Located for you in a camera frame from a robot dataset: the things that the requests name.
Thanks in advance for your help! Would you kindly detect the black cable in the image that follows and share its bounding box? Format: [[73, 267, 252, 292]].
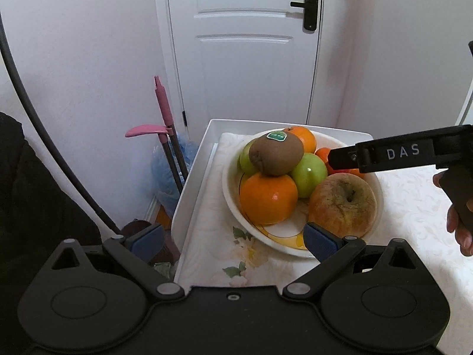
[[0, 11, 122, 234]]

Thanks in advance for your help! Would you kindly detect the medium orange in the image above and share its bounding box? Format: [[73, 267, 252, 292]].
[[284, 126, 318, 154]]

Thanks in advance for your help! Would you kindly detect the white bowl with yellow print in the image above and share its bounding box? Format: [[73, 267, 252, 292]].
[[222, 130, 384, 258]]

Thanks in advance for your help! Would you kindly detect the blue plastic bag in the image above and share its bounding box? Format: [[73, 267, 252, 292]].
[[151, 135, 200, 217]]

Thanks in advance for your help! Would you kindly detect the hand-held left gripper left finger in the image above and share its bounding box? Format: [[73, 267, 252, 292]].
[[50, 223, 185, 301]]

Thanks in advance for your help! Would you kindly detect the person's right hand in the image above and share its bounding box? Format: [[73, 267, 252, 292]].
[[433, 172, 473, 257]]

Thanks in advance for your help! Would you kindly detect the black door lock handle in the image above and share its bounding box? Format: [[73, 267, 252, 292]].
[[290, 0, 320, 32]]

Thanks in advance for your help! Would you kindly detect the large orange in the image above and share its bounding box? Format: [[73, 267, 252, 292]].
[[239, 173, 299, 226]]

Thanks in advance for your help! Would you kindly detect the white tray table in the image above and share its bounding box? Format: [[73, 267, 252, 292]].
[[172, 118, 374, 285]]

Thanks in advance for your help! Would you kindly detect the white panel door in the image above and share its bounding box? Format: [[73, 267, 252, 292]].
[[164, 0, 324, 137]]

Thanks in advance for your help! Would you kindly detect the dark cloth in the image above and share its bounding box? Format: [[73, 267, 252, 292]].
[[0, 112, 105, 355]]

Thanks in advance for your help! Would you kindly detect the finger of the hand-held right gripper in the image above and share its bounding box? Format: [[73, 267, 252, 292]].
[[328, 143, 361, 171]]

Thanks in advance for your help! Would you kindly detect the large green apple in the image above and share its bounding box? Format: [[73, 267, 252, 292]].
[[290, 153, 329, 198]]

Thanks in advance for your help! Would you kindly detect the red yellow apple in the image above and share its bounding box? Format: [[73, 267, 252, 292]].
[[308, 173, 378, 238]]

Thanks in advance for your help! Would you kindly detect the pink dustpan handle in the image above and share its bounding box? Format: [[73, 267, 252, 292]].
[[125, 125, 184, 193]]

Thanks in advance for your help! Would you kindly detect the brown kiwi with green sticker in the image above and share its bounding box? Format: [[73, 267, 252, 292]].
[[248, 130, 304, 177]]

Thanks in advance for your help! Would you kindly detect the small green apple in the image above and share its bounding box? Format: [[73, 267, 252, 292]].
[[238, 138, 261, 177]]

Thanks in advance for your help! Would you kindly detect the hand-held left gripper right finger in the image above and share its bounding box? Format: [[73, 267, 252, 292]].
[[283, 222, 422, 300]]

